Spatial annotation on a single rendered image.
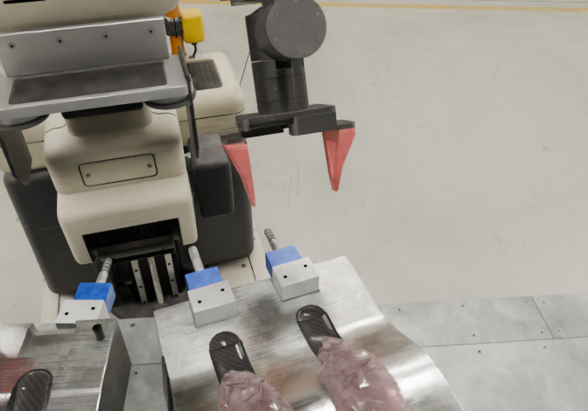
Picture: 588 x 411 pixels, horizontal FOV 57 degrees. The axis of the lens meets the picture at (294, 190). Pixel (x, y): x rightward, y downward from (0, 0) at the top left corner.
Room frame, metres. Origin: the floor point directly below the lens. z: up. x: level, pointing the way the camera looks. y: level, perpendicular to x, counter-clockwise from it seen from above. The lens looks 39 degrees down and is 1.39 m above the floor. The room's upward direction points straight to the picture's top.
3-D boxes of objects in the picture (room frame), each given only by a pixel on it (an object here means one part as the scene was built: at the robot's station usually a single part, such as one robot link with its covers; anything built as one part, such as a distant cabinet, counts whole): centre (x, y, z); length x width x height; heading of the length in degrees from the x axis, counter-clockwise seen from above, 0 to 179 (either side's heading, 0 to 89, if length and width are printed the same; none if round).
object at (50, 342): (0.36, 0.27, 0.87); 0.05 x 0.05 x 0.04; 4
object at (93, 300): (0.47, 0.26, 0.83); 0.13 x 0.05 x 0.05; 0
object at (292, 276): (0.51, 0.02, 0.85); 0.13 x 0.05 x 0.05; 21
